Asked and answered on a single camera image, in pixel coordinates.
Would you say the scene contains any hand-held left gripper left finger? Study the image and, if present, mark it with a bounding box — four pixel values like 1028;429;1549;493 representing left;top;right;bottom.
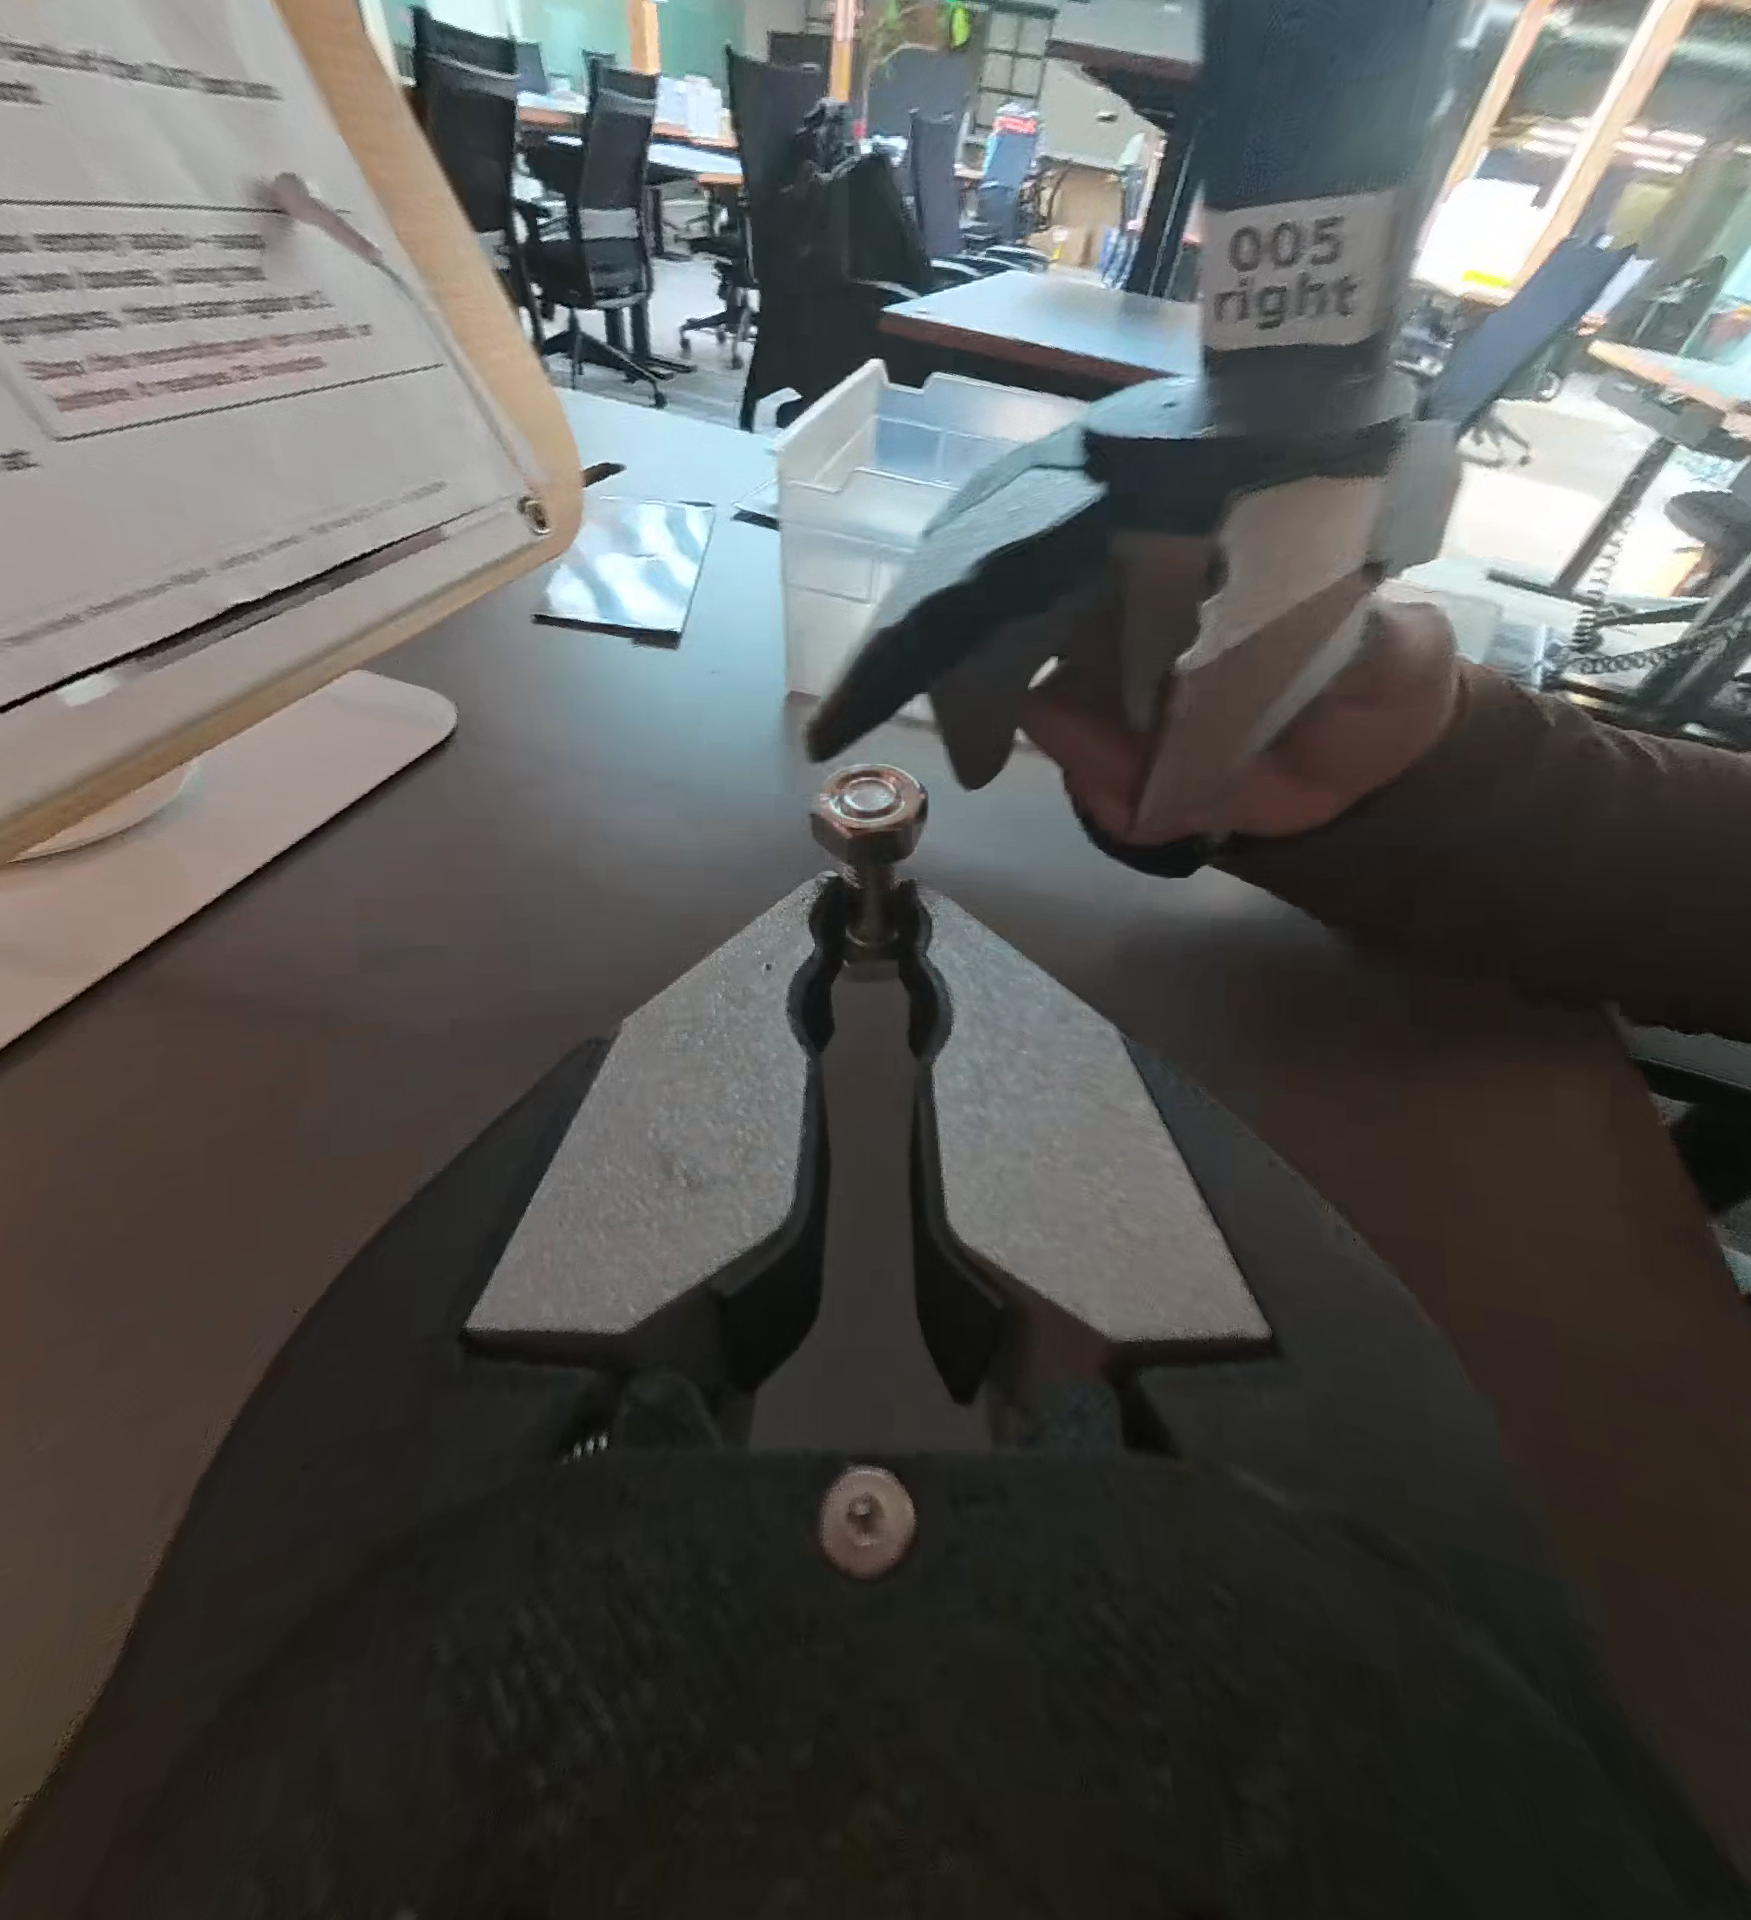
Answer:
467;872;856;1395

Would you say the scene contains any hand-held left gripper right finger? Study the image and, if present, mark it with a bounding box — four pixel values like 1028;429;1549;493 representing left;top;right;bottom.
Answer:
894;877;1278;1408

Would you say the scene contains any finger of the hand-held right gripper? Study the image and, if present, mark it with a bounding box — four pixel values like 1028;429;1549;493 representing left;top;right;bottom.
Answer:
940;594;1077;794
1110;526;1226;736

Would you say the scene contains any silver hex nut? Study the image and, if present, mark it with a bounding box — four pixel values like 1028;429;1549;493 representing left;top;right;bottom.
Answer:
812;764;926;877

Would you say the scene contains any silver threaded bolt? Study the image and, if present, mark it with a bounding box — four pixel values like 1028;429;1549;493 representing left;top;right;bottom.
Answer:
833;771;920;984

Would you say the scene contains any person's right forearm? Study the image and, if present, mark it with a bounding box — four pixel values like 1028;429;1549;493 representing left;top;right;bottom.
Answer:
1217;654;1751;1055

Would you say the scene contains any person's right hand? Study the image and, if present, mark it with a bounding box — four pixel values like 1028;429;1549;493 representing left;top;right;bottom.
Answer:
1022;594;1463;882

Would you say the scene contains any white plastic box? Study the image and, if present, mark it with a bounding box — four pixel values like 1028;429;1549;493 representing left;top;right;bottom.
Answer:
773;361;1119;701

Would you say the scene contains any dark office desk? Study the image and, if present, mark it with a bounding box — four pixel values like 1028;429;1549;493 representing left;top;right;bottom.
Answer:
873;270;1211;398

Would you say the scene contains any black office chair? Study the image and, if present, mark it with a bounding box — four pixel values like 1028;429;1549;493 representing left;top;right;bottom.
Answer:
1428;241;1731;454
411;9;537;354
518;58;700;413

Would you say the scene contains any black glossy plate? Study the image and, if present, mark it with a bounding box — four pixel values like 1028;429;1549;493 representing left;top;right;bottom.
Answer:
537;497;723;652

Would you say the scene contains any black chair with jacket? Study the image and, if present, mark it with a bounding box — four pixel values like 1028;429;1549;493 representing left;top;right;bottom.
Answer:
724;47;949;438

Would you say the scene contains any white stand base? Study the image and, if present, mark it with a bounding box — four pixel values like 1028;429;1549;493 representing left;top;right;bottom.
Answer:
0;672;459;1099

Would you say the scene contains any wooden display board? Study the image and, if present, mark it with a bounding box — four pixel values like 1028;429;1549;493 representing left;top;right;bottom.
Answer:
0;0;586;910

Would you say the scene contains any printed instruction sheet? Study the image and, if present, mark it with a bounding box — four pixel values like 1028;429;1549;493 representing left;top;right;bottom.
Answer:
0;0;538;749

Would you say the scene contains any white sheet clip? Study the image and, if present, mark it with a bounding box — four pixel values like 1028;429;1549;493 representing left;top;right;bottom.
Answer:
263;171;384;268

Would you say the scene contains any black coiled cable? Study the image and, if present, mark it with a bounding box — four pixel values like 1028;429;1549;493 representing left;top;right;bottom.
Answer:
1551;578;1751;705

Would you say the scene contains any thin cord with eyelet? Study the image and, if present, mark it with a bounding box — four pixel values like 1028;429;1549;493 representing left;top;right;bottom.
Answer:
359;248;555;539

